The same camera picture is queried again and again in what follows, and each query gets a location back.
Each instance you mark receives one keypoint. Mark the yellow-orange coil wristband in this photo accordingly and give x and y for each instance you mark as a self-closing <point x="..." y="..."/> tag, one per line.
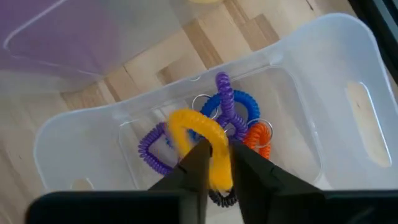
<point x="202" y="124"/>

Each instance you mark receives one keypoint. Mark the large clear plastic bin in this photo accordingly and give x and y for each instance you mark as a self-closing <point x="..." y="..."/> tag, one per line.
<point x="140" y="31"/>

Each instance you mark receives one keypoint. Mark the blue coil wristband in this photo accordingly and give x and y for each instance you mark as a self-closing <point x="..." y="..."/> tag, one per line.
<point x="193" y="136"/>
<point x="248" y="102"/>

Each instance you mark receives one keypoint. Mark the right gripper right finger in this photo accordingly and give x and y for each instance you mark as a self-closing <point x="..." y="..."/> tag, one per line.
<point x="264" y="193"/>

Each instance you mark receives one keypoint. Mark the yellow sports bottle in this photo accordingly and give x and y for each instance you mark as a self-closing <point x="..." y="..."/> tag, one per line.
<point x="205" y="1"/>

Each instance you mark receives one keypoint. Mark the purple coil wristband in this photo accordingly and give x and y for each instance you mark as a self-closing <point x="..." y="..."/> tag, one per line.
<point x="146" y="155"/>
<point x="225" y="93"/>

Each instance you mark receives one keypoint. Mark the small clear plastic bin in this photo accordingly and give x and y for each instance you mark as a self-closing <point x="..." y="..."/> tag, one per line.
<point x="311" y="62"/>

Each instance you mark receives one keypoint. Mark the black coil wristband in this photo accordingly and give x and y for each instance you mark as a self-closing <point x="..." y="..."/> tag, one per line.
<point x="222" y="200"/>

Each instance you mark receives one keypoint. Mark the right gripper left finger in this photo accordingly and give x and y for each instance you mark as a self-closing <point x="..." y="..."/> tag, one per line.
<point x="192" y="174"/>

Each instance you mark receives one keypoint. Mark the red-orange coil wristband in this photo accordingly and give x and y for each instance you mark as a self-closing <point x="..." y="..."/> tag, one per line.
<point x="258" y="137"/>

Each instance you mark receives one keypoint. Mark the black aluminium table frame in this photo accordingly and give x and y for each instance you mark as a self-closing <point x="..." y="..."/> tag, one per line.
<point x="376" y="25"/>

